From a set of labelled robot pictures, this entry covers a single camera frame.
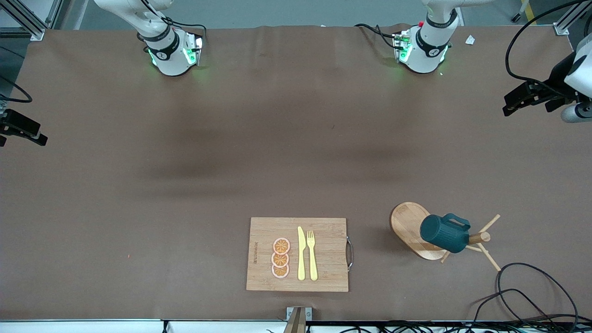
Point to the teal cup yellow inside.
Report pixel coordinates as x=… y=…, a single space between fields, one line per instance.
x=444 y=236

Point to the wooden mug rack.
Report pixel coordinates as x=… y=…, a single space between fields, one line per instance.
x=407 y=222

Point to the white paper scrap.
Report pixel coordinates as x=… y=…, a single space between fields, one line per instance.
x=470 y=40

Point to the aluminium frame post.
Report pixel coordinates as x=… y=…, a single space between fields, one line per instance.
x=564 y=25
x=34 y=30

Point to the yellow plastic fork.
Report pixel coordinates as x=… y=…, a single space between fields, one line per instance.
x=313 y=263

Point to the brown table cover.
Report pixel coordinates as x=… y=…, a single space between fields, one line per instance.
x=231 y=138

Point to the orange slice toy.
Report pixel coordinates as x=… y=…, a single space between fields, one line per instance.
x=281 y=245

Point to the yellow plastic knife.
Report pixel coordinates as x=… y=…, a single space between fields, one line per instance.
x=301 y=259

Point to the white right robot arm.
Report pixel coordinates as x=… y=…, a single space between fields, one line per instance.
x=169 y=60

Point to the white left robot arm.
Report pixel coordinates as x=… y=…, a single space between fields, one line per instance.
x=428 y=51

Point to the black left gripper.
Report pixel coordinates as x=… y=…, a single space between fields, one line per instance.
x=556 y=87

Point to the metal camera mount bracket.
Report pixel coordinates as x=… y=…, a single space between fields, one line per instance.
x=296 y=319

